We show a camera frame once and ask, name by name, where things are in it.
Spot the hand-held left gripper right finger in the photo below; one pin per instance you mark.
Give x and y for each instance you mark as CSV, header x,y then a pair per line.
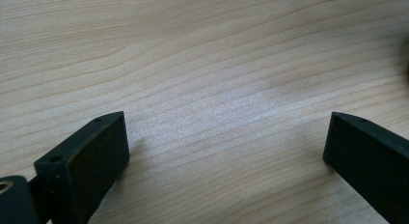
x,y
369,162

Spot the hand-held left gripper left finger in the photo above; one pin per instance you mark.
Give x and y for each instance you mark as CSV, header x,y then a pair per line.
x,y
87,162

